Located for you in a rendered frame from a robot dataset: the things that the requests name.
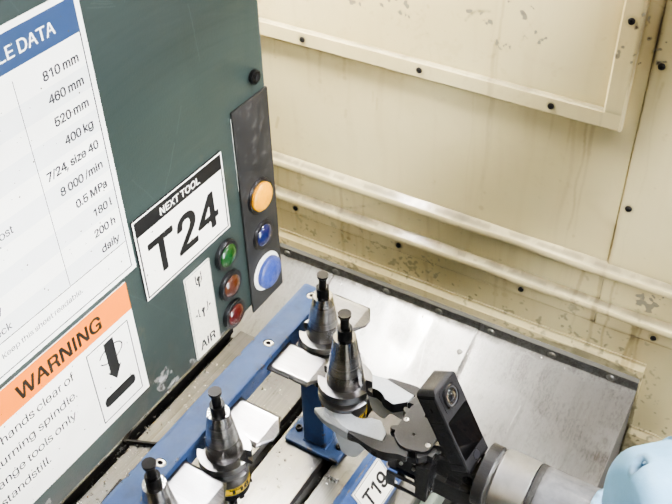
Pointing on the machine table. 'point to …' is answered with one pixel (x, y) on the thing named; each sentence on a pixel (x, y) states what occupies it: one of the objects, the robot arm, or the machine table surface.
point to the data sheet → (53, 183)
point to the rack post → (314, 430)
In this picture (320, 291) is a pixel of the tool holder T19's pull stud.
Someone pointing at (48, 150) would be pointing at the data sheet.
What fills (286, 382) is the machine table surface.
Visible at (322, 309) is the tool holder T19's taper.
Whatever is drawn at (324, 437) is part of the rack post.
